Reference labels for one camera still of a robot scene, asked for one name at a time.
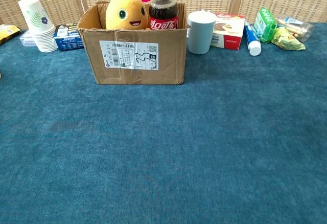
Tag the brown cardboard box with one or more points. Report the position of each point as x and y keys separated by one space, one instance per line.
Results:
x=140 y=75

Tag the cola bottle with red cap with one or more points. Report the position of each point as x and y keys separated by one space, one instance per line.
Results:
x=163 y=14

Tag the yellow plush toy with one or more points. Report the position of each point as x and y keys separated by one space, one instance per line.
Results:
x=125 y=11

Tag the red white cake box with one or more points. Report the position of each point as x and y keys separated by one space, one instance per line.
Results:
x=230 y=32

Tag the dark blue printed box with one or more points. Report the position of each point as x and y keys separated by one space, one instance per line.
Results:
x=66 y=41

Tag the blue table cloth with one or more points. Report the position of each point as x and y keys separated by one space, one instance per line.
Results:
x=127 y=144

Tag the light blue plastic cup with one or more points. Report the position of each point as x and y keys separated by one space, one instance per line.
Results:
x=201 y=34

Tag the blue white tube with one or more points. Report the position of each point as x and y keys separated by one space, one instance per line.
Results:
x=251 y=38

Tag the green snack packet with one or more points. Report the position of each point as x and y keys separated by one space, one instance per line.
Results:
x=265 y=27

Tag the yellow green snack bag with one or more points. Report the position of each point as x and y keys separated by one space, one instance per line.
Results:
x=288 y=41

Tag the stack of paper cups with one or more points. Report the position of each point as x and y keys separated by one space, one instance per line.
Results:
x=38 y=27

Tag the clear jar of biscuit sticks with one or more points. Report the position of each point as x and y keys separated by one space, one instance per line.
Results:
x=299 y=27

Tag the orange brown snack packet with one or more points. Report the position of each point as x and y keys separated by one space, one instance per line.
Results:
x=7 y=33

